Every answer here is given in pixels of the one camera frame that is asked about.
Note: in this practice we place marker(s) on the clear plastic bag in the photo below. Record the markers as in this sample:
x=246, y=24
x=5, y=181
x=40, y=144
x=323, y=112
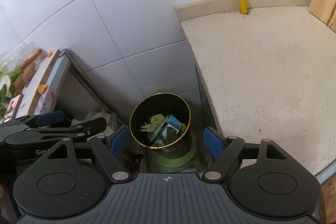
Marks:
x=15, y=54

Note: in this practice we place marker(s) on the small pink brown packet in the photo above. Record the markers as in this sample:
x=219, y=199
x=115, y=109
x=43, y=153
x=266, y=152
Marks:
x=13, y=107

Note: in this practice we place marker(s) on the dark brown cabinet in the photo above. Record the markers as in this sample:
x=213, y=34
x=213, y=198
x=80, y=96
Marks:
x=203, y=98

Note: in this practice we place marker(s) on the brown sweet potato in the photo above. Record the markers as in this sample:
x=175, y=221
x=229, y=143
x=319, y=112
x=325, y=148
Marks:
x=25, y=75

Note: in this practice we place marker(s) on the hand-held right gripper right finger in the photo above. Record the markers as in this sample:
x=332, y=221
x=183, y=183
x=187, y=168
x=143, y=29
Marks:
x=213, y=142

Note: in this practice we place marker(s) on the stainless steel stand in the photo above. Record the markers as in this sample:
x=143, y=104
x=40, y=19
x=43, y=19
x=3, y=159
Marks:
x=78, y=87

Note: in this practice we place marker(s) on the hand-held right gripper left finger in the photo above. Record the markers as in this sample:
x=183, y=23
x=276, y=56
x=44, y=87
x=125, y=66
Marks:
x=120, y=141

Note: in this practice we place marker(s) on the white plastic bag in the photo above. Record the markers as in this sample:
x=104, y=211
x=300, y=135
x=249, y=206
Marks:
x=105, y=115

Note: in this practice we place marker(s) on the small orange piece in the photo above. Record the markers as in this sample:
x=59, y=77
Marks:
x=42, y=88

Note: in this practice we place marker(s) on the pale leafy greens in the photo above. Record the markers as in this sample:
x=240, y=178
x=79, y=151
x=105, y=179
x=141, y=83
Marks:
x=6, y=92

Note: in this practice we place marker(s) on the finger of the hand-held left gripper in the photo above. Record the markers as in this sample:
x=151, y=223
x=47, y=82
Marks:
x=92, y=125
x=52, y=117

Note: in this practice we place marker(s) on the green plastic base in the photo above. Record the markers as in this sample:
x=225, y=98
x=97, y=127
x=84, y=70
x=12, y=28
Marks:
x=181, y=161

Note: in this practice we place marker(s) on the black trash bin gold rim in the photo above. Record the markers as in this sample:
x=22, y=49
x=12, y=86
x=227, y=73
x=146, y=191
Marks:
x=157, y=103

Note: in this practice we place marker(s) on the orange carrot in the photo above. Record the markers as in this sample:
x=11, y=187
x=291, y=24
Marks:
x=31, y=59

